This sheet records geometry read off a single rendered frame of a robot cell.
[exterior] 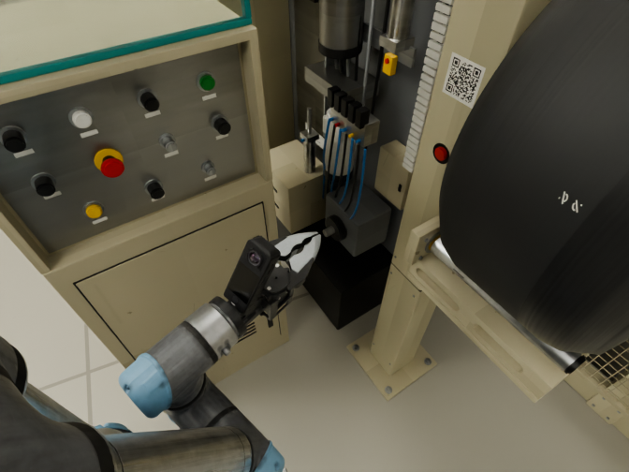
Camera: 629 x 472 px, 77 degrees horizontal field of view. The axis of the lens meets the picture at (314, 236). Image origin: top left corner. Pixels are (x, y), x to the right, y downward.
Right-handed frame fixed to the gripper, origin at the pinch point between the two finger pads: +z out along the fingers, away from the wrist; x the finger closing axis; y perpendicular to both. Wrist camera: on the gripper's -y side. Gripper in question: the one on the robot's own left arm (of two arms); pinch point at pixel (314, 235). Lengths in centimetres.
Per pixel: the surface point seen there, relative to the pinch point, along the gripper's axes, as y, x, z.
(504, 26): -27.0, 5.2, 33.9
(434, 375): 102, 39, 46
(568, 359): 8.6, 44.5, 17.3
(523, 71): -31.3, 14.2, 14.7
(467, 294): 16.6, 25.9, 22.1
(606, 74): -34.8, 21.3, 13.9
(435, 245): 13.3, 14.7, 25.2
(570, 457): 95, 89, 52
